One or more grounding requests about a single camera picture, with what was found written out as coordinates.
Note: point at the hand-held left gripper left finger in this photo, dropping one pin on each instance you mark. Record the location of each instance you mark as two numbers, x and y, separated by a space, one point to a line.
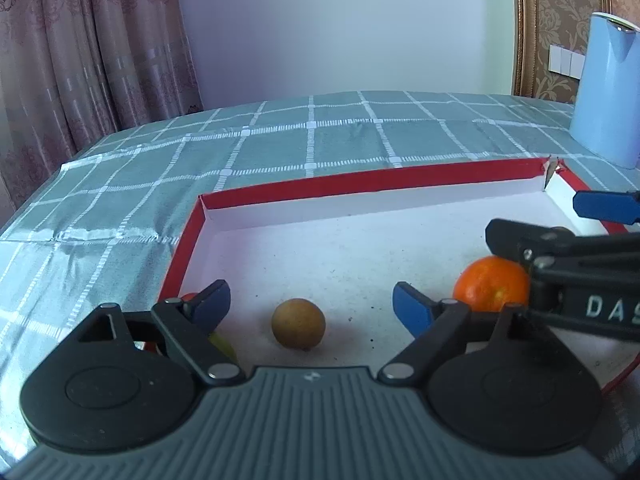
214 302

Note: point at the brown longan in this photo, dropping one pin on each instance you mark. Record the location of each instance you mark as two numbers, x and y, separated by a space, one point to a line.
298 323

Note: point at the gold wall frame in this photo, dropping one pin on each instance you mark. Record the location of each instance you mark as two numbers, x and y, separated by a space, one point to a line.
522 25

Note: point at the orange tangerine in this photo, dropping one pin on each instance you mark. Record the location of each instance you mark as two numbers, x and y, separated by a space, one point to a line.
485 285

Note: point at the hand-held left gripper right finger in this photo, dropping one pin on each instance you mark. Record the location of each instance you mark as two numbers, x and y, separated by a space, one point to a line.
410 310

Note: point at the red shallow cardboard box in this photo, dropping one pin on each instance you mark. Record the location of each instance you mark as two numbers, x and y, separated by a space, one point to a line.
325 250

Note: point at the white wall switch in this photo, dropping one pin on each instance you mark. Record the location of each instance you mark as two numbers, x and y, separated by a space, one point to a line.
565 60

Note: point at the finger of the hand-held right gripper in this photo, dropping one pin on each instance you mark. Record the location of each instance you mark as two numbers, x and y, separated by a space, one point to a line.
600 205
510 237

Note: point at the green plaid tablecloth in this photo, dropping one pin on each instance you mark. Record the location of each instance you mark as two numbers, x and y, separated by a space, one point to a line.
325 130

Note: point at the green unripe tomato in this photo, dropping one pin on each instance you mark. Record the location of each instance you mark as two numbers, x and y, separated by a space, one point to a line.
223 346

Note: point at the patterned pink curtain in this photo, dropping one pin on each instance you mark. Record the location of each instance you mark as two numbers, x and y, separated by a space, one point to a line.
90 35

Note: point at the red cherry tomato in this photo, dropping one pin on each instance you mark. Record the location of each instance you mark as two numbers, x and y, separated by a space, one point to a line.
189 297

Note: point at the light blue kettle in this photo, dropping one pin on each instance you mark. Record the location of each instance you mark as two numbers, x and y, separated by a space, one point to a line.
605 100

